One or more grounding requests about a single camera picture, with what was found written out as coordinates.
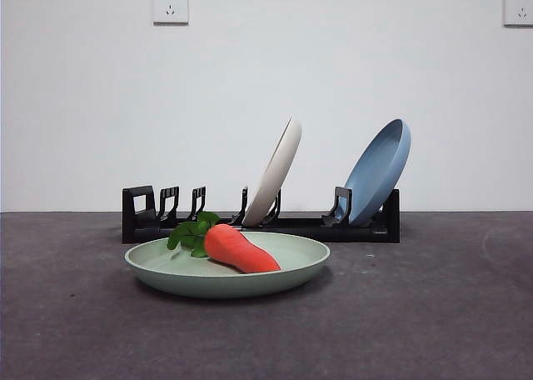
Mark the orange carrot with green leaves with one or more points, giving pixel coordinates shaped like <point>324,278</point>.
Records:
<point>235,248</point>

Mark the white wall socket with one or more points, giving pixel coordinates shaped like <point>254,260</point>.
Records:
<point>170,6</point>
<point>519,8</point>

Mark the pale green plate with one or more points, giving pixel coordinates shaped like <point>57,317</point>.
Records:
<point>231,286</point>

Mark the cream plate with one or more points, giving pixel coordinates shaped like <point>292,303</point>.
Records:
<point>272,171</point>

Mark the light blue plate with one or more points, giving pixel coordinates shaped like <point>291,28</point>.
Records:
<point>377,176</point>

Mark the black plate rack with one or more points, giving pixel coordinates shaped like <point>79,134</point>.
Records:
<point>356,233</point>

